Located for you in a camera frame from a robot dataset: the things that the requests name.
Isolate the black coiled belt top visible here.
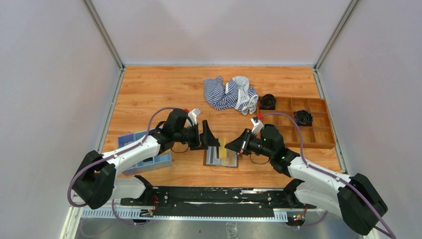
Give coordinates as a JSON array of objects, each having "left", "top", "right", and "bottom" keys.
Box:
[{"left": 259, "top": 94, "right": 277, "bottom": 110}]

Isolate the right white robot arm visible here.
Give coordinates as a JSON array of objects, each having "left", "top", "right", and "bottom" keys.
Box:
[{"left": 225, "top": 124, "right": 388, "bottom": 236}]

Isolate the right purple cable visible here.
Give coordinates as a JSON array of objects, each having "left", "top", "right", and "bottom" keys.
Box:
[{"left": 257, "top": 112, "right": 397, "bottom": 239}]

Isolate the blue striped cloth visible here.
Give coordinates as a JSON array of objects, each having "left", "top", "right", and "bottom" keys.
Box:
[{"left": 203, "top": 76, "right": 258, "bottom": 115}]

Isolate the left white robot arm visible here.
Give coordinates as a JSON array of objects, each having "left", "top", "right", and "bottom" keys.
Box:
[{"left": 67, "top": 107, "right": 220, "bottom": 210}]

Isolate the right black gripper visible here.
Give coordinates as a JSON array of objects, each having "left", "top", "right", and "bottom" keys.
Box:
[{"left": 225, "top": 128, "right": 274, "bottom": 159}]

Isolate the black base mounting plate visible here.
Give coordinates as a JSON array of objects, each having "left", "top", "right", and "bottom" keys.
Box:
[{"left": 118, "top": 186, "right": 306, "bottom": 218}]

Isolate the gold credit card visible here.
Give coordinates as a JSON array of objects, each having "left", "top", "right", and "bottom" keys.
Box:
[{"left": 218, "top": 137, "right": 227, "bottom": 159}]

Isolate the black coiled belt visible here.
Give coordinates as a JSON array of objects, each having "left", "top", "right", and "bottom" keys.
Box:
[
  {"left": 259, "top": 94, "right": 277, "bottom": 110},
  {"left": 294, "top": 110, "right": 314, "bottom": 126}
]

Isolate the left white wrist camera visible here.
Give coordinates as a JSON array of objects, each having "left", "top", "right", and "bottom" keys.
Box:
[{"left": 188, "top": 108, "right": 201, "bottom": 126}]

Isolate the brown leather card holder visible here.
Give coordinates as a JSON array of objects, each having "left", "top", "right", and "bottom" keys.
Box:
[{"left": 203, "top": 147, "right": 238, "bottom": 168}]

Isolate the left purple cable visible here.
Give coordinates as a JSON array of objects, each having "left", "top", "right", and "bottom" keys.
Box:
[{"left": 67, "top": 107, "right": 190, "bottom": 226}]

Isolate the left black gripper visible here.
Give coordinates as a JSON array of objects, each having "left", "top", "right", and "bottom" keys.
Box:
[{"left": 174, "top": 120, "right": 220, "bottom": 151}]

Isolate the purple cable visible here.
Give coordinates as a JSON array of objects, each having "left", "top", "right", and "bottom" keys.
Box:
[
  {"left": 257, "top": 112, "right": 397, "bottom": 239},
  {"left": 67, "top": 107, "right": 190, "bottom": 226}
]

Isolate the blue plastic organizer box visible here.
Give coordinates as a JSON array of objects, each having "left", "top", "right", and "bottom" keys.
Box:
[{"left": 117, "top": 131, "right": 173, "bottom": 176}]

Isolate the black coiled belt right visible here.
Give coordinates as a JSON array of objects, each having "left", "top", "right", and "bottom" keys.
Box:
[{"left": 294, "top": 110, "right": 314, "bottom": 126}]

